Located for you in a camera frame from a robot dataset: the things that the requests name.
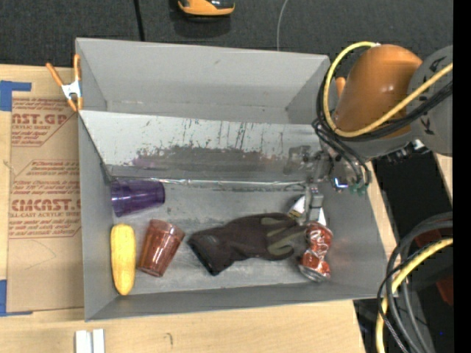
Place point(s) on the grey metal bin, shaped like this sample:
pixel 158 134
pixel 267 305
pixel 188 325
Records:
pixel 228 142

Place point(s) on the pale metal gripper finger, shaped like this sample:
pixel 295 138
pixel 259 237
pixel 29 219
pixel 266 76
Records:
pixel 316 202
pixel 299 206

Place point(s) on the purple plastic cup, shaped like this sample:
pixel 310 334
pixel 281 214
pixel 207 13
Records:
pixel 136 197

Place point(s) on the yellow toy corn cob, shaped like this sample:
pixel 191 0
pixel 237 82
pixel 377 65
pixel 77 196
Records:
pixel 123 259

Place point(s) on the crushed red drink can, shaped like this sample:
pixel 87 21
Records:
pixel 316 252

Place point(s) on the red-brown plastic cup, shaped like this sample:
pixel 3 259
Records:
pixel 159 246

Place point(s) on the dark brown cloth glove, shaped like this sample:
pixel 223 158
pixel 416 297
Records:
pixel 243 239

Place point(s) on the brown cardboard board, red print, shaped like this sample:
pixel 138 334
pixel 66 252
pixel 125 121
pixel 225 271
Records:
pixel 44 256

